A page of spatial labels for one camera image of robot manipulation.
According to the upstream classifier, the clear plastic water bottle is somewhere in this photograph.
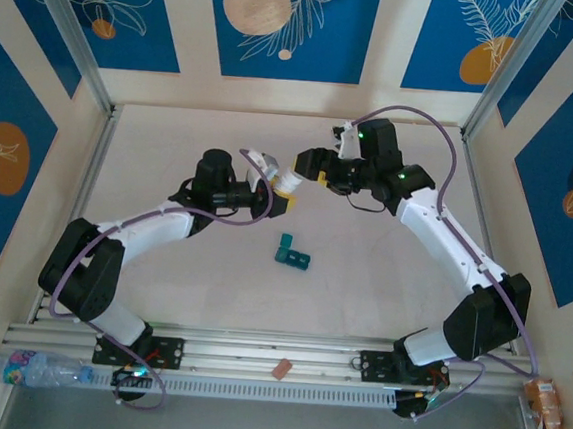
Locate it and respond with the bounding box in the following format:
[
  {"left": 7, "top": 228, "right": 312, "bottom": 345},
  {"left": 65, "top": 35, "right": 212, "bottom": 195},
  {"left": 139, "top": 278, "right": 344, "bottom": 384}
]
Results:
[{"left": 0, "top": 347, "right": 96, "bottom": 393}]

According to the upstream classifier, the orange snack package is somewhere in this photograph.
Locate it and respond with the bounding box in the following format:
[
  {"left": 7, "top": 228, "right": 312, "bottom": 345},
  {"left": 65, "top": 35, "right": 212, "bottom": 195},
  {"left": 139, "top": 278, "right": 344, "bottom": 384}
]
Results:
[{"left": 520, "top": 376, "right": 573, "bottom": 429}]

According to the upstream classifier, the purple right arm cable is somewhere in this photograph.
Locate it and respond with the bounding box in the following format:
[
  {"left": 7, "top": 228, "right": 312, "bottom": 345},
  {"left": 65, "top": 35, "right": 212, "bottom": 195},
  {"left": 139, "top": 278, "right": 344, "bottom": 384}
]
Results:
[{"left": 331, "top": 102, "right": 565, "bottom": 429}]

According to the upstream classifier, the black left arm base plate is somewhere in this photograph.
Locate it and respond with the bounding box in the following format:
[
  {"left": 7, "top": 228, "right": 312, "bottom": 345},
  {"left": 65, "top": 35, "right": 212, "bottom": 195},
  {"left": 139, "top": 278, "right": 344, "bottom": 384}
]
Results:
[{"left": 91, "top": 330, "right": 187, "bottom": 372}]

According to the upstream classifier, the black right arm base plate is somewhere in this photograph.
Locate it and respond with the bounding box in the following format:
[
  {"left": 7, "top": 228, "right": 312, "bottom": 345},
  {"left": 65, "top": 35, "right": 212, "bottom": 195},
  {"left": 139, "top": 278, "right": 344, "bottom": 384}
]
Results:
[{"left": 357, "top": 349, "right": 452, "bottom": 390}]

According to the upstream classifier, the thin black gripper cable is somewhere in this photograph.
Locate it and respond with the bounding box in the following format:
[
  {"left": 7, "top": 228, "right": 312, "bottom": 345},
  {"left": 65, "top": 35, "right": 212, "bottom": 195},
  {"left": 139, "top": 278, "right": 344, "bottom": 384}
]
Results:
[{"left": 341, "top": 187, "right": 391, "bottom": 215}]

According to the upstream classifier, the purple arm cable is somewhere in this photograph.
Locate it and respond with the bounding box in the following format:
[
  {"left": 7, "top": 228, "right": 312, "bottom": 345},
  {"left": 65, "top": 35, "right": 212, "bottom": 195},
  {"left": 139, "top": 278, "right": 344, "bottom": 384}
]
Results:
[
  {"left": 41, "top": 132, "right": 278, "bottom": 421},
  {"left": 331, "top": 102, "right": 565, "bottom": 429}
]

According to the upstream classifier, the small brown block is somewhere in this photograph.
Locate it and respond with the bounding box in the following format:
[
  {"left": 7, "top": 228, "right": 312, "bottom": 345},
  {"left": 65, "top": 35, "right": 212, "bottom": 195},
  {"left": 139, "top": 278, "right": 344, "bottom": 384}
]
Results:
[{"left": 271, "top": 357, "right": 293, "bottom": 380}]

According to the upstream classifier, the aluminium side rail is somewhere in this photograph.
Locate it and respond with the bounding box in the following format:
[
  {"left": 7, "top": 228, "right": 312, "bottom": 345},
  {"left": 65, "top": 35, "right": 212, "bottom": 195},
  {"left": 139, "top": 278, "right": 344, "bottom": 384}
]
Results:
[
  {"left": 30, "top": 100, "right": 122, "bottom": 330},
  {"left": 443, "top": 134, "right": 536, "bottom": 355}
]

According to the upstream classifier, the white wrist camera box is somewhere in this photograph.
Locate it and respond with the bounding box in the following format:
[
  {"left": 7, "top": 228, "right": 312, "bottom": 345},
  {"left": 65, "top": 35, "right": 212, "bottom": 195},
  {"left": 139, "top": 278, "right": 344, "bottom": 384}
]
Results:
[
  {"left": 329, "top": 120, "right": 365, "bottom": 161},
  {"left": 244, "top": 149, "right": 284, "bottom": 195}
]

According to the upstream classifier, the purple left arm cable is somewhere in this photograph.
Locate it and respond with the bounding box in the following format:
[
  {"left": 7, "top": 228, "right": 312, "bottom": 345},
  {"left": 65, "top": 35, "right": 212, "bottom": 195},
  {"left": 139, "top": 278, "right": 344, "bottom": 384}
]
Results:
[{"left": 41, "top": 132, "right": 278, "bottom": 421}]

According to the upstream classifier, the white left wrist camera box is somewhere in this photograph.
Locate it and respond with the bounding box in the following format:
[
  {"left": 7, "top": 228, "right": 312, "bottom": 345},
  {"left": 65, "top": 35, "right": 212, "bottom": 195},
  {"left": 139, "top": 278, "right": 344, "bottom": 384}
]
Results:
[{"left": 244, "top": 149, "right": 284, "bottom": 195}]

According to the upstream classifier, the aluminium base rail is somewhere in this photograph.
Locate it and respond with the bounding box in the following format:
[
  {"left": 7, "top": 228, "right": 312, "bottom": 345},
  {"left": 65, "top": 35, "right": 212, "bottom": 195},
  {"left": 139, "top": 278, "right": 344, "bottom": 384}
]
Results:
[{"left": 2, "top": 303, "right": 542, "bottom": 398}]

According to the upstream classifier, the aluminium frame post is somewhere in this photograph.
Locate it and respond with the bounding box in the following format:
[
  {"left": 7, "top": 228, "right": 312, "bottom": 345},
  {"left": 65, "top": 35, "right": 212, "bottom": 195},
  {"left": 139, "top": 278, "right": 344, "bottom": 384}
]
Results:
[
  {"left": 460, "top": 0, "right": 557, "bottom": 147},
  {"left": 12, "top": 0, "right": 127, "bottom": 116}
]

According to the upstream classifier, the teal pill organizer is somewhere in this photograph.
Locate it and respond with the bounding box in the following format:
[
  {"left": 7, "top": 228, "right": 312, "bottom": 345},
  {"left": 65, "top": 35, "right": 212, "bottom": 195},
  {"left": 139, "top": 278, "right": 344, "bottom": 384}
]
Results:
[{"left": 272, "top": 231, "right": 315, "bottom": 272}]

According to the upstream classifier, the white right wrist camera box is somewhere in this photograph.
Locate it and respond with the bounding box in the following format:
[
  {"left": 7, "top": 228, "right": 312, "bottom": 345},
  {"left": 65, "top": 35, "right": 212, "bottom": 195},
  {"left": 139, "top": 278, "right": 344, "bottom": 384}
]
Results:
[{"left": 329, "top": 120, "right": 365, "bottom": 161}]

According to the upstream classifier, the white pill bottle orange label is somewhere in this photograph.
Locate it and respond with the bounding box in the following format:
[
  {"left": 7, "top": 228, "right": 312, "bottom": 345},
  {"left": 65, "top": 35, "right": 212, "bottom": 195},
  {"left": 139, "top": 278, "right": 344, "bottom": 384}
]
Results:
[{"left": 272, "top": 167, "right": 306, "bottom": 197}]

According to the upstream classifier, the white slotted cable duct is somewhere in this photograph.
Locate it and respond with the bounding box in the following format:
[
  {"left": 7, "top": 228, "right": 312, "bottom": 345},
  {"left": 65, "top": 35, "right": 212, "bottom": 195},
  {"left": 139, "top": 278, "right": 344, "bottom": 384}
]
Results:
[{"left": 85, "top": 363, "right": 398, "bottom": 415}]

